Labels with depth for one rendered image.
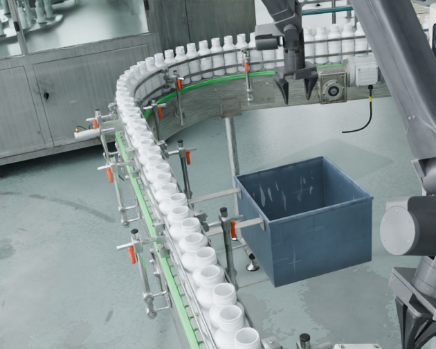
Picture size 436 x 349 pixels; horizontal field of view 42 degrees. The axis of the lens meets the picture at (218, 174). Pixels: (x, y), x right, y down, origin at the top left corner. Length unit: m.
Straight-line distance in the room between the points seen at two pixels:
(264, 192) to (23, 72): 2.73
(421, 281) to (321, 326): 1.88
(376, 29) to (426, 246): 0.26
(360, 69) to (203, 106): 0.71
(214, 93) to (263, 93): 0.23
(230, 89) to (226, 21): 3.78
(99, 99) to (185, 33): 2.19
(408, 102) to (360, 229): 0.99
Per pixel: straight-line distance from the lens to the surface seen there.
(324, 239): 1.64
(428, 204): 0.70
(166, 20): 6.24
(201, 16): 6.33
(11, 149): 4.45
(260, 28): 1.53
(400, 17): 0.72
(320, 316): 2.68
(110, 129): 2.02
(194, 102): 2.60
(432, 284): 0.76
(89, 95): 4.33
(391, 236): 0.70
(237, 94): 2.68
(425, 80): 0.72
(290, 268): 1.64
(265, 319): 2.68
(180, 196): 1.27
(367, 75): 2.55
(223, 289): 0.98
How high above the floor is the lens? 1.75
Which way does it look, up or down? 26 degrees down
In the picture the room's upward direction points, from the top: 7 degrees counter-clockwise
